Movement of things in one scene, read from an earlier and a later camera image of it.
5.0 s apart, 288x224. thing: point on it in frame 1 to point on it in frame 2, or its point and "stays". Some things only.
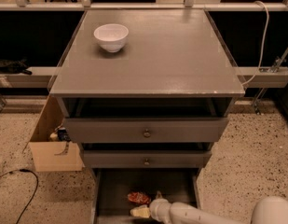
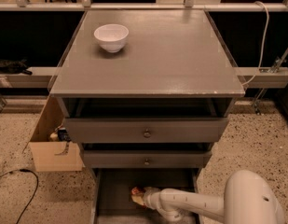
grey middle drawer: [145, 159] stays
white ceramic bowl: [111, 36] stays
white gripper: [157, 209] to [149, 197]
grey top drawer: [144, 130] stays
